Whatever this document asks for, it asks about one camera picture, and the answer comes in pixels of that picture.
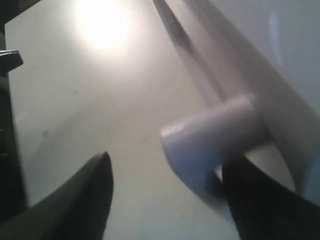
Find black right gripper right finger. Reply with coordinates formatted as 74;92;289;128
214;155;320;240

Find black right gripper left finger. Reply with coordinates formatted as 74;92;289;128
0;151;114;240

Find white microwave door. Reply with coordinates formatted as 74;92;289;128
154;0;320;210

